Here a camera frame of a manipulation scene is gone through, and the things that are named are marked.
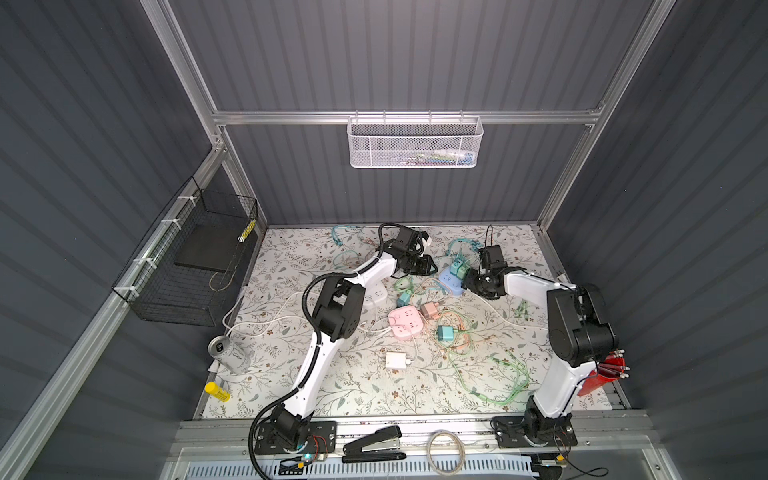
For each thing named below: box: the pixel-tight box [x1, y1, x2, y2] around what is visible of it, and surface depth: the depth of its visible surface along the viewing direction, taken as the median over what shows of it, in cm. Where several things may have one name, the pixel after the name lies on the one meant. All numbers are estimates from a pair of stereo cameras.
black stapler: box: [342, 425, 407, 463], surface depth 72 cm
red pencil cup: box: [578, 350, 626, 397], surface depth 73 cm
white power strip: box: [363, 278, 388, 305], surface depth 98 cm
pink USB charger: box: [421, 302, 440, 319], surface depth 96 cm
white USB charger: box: [385, 352, 411, 369], surface depth 86 cm
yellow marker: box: [204, 381, 231, 403], surface depth 75 cm
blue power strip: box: [438, 267, 465, 296], surface depth 104 cm
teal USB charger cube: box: [438, 325, 454, 341], surface depth 91 cm
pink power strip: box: [388, 306, 424, 339], surface depth 93 cm
